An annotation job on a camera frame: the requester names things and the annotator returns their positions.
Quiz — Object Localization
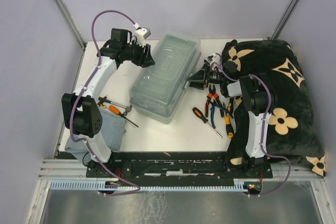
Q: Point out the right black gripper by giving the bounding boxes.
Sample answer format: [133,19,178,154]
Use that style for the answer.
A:
[186,62,224,90]

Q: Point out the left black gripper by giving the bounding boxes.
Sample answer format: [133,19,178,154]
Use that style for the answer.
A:
[124,40,156,70]

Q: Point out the green plastic tool box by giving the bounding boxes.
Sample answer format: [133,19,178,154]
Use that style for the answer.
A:
[129,33,201,124]

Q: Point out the black handled claw hammer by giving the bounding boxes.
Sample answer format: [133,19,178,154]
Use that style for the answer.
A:
[98,97,132,116]

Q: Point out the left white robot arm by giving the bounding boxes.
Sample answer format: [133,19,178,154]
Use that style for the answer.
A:
[61,27,155,177]

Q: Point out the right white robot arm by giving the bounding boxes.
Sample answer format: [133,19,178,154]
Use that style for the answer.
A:
[187,56,277,177]

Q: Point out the orange black pliers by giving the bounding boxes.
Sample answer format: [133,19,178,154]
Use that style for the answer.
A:
[205,84,222,117]

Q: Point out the orange black nut driver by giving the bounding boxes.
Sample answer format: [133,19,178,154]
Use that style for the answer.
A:
[192,107,223,138]

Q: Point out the small yellow black screwdriver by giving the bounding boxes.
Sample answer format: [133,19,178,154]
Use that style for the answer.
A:
[227,98,234,114]

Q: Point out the folded blue denim cloth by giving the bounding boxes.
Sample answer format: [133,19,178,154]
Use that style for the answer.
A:
[65,108,126,161]

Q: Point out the black floral blanket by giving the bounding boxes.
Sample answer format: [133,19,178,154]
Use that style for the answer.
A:
[222,39,326,176]

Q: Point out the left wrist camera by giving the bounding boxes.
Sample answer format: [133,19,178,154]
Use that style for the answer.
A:
[133,23,151,47]

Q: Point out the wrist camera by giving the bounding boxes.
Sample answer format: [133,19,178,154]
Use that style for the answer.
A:
[133,23,151,47]
[205,53,220,65]

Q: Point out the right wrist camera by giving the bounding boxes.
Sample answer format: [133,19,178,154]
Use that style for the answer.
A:
[205,53,220,65]

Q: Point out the blue handled pliers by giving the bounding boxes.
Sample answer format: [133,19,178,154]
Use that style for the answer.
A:
[210,102,234,129]

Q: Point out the orange handled screwdriver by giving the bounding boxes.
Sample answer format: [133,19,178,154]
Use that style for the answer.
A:
[109,105,139,127]

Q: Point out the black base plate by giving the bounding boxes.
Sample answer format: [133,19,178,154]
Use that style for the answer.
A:
[86,151,274,185]

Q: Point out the left aluminium frame post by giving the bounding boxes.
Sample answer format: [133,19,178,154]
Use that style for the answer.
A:
[53,0,86,48]

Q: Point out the aluminium frame post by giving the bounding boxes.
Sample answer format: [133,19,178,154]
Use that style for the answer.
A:
[53,0,86,48]
[268,0,301,40]

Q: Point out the right aluminium frame post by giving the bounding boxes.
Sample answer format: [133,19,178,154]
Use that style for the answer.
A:
[268,0,301,40]

